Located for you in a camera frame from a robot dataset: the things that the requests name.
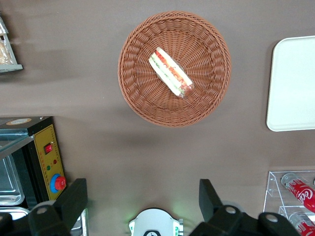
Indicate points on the clear bag of snacks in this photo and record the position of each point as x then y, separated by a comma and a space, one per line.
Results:
3, 52

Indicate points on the triangle sandwich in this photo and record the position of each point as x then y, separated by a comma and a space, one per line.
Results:
169, 71

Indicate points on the black food warmer yellow panel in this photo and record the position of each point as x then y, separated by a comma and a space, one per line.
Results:
44, 145

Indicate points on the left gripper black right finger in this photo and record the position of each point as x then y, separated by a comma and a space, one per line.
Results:
209, 201

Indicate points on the round brown wicker basket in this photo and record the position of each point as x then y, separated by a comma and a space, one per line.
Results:
147, 103

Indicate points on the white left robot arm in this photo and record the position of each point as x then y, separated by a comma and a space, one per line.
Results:
155, 221

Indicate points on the red cola bottle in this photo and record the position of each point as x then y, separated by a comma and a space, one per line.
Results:
302, 223
300, 191

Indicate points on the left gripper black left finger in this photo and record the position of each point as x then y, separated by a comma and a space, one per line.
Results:
71, 201

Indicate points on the cream plastic tray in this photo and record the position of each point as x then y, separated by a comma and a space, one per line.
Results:
295, 86

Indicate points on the steel warmer pan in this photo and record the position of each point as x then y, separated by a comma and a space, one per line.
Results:
9, 186
19, 211

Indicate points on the clear acrylic bottle rack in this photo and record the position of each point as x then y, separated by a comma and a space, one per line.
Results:
273, 186

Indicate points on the grey snack rack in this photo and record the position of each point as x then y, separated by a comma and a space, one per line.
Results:
12, 68

